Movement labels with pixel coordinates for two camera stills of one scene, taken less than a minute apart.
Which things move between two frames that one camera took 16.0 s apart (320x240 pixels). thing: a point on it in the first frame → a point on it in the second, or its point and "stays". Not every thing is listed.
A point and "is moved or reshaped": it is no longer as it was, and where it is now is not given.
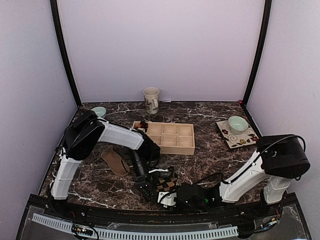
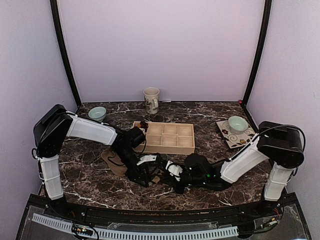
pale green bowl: x=237 y=125 stays
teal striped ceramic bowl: x=100 y=111 stays
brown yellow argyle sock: x=165 y=186 is moved or reshaped
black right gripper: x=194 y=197 → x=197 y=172
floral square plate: x=235 y=140 stays
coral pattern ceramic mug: x=151 y=96 stays
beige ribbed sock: x=119 y=167 stays
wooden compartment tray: x=172 y=138 stays
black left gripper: x=142 y=183 → x=137 y=174
